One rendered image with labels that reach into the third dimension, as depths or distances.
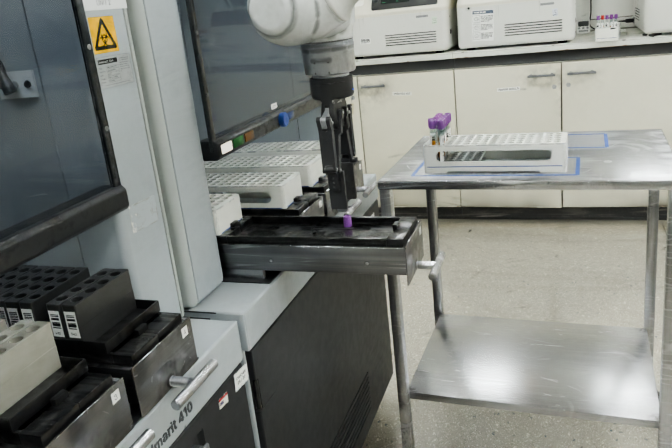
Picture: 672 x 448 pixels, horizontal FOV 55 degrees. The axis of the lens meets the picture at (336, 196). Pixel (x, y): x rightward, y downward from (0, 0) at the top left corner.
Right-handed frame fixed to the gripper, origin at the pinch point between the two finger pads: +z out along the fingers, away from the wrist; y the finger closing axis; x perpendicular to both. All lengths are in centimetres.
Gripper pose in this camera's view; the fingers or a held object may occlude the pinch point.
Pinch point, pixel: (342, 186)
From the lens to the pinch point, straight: 118.2
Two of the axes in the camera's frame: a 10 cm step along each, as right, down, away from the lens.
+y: -3.1, 3.0, -9.0
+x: 9.4, -0.1, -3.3
